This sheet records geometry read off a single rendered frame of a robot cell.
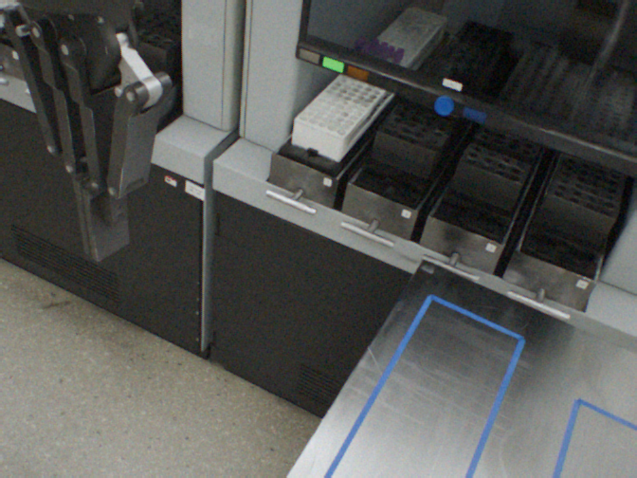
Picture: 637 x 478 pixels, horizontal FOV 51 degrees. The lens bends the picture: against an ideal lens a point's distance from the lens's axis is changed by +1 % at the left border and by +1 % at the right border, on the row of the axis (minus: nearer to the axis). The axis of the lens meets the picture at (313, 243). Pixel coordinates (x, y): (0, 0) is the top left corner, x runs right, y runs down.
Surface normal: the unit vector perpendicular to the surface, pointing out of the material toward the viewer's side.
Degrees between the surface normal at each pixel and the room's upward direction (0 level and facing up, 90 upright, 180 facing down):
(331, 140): 90
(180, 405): 0
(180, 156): 90
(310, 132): 90
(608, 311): 0
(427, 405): 0
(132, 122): 104
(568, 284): 90
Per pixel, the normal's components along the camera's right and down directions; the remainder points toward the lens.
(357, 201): -0.44, 0.57
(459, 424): 0.12, -0.72
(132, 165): 0.72, 0.65
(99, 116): 0.78, 0.49
